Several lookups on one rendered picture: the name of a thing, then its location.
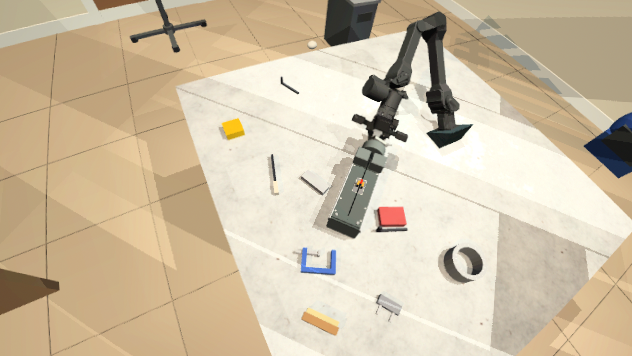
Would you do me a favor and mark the blue c-clamp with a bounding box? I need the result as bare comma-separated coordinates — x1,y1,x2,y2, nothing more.
295,248,336,275

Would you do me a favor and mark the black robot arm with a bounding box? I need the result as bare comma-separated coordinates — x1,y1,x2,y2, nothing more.
361,12,460,132

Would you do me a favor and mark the red rectangular block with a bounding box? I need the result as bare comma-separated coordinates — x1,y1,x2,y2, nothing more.
377,207,407,228

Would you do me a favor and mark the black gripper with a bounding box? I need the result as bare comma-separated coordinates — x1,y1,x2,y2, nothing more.
351,104,409,142

